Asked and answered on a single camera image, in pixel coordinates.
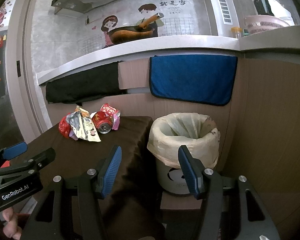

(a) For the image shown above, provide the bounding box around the noodle snack wrapper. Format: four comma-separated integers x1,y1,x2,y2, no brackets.
65,106,101,142

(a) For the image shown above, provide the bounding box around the blue towel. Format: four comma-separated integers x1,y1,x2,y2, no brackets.
149,54,238,106

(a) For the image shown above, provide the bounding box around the crushed red soda can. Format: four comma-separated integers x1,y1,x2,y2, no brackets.
90,111,113,134

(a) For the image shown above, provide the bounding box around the white kitchen countertop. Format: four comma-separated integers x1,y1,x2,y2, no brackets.
36,25,300,85

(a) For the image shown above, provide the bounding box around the person's left hand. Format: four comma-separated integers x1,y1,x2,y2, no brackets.
2,207,30,240

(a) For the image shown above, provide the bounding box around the yellow lid jar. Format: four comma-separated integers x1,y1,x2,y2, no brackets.
230,27,243,38

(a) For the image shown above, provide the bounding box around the black cloth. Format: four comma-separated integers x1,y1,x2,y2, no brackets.
46,62,127,105

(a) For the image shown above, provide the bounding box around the white trash bin with bag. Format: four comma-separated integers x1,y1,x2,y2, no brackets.
147,113,221,195

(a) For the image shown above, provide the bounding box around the pink plastic colander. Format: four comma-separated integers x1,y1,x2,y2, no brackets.
244,15,289,35

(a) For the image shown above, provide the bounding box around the red plastic bag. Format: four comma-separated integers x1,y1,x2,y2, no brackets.
58,116,71,139

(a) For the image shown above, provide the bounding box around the wok with wooden handle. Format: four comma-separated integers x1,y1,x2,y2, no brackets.
108,12,164,44

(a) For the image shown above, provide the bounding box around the black utensil holder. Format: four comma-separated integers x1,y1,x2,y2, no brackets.
254,0,274,16

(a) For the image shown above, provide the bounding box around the red paper cup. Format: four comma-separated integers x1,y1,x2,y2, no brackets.
100,103,121,122

